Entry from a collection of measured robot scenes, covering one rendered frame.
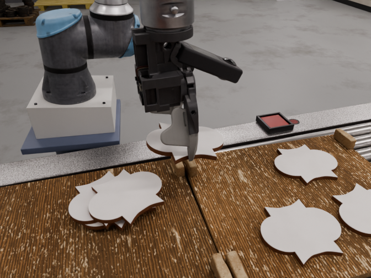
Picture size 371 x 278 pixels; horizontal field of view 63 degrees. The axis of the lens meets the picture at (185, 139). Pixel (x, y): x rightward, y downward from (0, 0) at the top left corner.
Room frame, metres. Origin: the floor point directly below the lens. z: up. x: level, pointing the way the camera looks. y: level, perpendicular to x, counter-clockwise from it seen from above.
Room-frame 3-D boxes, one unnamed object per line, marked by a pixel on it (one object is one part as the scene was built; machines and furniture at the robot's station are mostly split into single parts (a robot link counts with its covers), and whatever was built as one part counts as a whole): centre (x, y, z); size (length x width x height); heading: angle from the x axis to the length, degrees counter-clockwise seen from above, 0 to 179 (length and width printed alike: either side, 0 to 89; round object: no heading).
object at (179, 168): (0.52, 0.02, 0.95); 0.06 x 0.02 x 0.03; 16
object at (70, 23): (0.84, 0.33, 1.13); 0.13 x 0.12 x 0.14; 111
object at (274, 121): (0.74, -0.25, 0.92); 0.06 x 0.06 x 0.01; 17
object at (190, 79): (0.45, 0.03, 1.20); 0.09 x 0.08 x 0.12; 106
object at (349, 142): (0.62, -0.39, 0.95); 0.06 x 0.02 x 0.03; 14
